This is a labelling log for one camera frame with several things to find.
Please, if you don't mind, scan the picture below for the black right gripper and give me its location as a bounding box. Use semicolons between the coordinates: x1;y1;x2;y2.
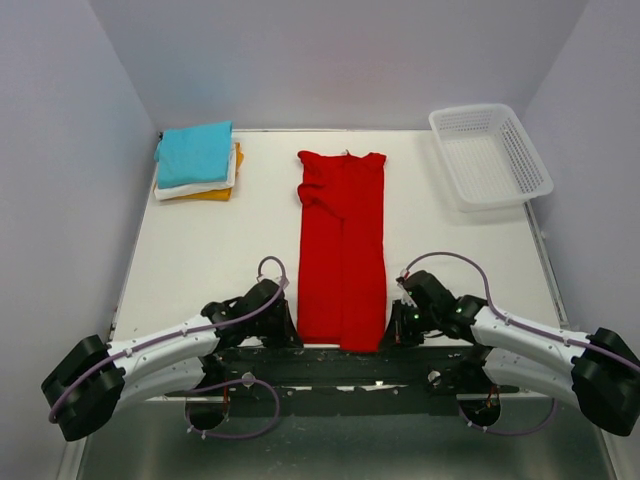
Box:
379;298;439;349

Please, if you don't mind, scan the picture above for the red t shirt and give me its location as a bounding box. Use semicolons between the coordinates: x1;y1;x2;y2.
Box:
297;151;387;353

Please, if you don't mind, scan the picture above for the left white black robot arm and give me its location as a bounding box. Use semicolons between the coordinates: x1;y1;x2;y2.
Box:
41;279;302;442

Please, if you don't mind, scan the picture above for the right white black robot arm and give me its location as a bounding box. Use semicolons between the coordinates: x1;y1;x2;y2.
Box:
380;270;639;437

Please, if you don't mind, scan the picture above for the folded orange t shirt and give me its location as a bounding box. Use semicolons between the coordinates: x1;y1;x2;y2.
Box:
178;142;244;201

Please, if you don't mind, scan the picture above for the folded white t shirt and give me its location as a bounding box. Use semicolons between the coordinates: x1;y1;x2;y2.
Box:
153;142;244;201

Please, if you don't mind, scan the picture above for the white perforated plastic basket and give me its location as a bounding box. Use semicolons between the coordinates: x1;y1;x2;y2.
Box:
429;104;554;212

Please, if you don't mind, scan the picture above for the folded light blue t shirt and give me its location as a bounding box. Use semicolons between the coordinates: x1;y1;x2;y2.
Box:
154;121;233;189

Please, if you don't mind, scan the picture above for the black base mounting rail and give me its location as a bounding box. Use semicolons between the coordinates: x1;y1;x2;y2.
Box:
193;346;495;417

